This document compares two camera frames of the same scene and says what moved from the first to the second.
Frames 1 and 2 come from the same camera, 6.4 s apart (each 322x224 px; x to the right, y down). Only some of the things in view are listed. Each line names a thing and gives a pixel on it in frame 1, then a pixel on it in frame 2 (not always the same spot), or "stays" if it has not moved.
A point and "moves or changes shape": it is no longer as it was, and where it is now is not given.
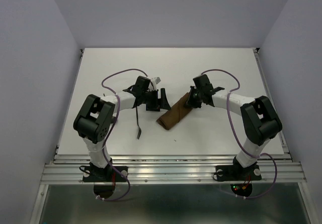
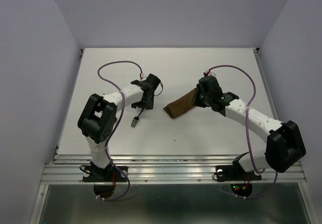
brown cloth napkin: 177,111 moves or changes shape
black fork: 140,130 to 135,120
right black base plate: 237,173 stays
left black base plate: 94,174 stays
